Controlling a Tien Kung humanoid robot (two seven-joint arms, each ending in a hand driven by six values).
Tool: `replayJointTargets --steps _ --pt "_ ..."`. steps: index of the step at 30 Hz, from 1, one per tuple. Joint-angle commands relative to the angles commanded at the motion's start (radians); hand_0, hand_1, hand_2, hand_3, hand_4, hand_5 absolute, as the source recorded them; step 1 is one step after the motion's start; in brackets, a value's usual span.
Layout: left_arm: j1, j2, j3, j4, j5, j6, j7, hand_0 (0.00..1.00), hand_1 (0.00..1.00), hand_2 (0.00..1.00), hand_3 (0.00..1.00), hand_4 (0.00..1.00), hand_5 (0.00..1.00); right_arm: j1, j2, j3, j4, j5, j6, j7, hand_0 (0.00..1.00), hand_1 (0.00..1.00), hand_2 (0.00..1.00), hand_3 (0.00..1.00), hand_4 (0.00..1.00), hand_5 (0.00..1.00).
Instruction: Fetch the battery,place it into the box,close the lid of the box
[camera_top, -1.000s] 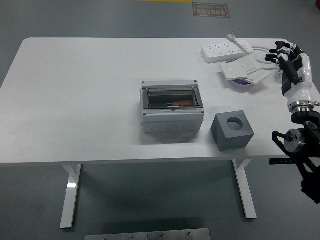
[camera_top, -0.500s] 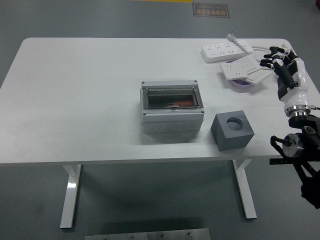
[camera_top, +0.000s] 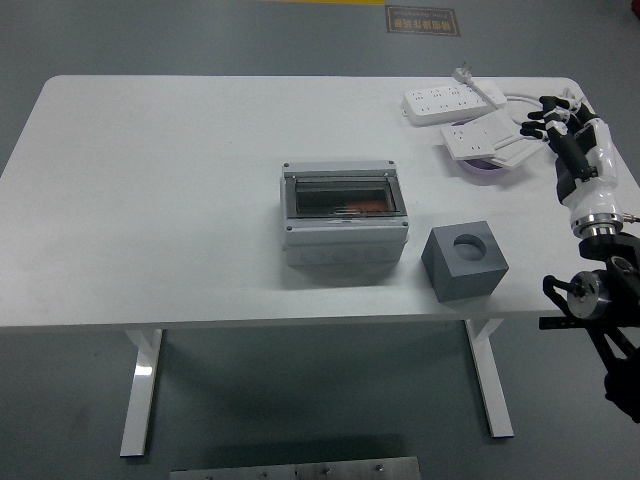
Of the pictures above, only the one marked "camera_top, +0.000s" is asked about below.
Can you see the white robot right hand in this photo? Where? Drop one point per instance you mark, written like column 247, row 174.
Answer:
column 602, row 165

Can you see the orange cylindrical battery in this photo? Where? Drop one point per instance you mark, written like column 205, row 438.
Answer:
column 367, row 206

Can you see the clear hinged box lid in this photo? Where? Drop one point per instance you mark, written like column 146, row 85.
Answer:
column 325, row 195

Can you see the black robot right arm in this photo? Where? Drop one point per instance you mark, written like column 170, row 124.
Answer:
column 600, row 280

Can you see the grey plastic junction box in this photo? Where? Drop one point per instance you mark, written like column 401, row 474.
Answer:
column 345, row 245

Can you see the blank white square panel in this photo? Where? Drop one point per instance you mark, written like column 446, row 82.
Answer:
column 497, row 125

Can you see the slim white power strip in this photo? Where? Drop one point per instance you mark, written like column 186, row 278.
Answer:
column 490, row 92

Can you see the black table control panel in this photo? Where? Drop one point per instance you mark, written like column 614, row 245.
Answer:
column 560, row 323

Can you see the wide white power strip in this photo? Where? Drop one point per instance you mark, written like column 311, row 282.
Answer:
column 440, row 107

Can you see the grey block with round hole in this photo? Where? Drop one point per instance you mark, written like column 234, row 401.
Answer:
column 465, row 280

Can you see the brown floor sign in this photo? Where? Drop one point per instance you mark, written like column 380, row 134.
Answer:
column 422, row 20

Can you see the white table leg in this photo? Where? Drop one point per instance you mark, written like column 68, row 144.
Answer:
column 140, row 390
column 492, row 390

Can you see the white wall socket panel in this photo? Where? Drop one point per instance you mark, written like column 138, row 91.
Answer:
column 465, row 140

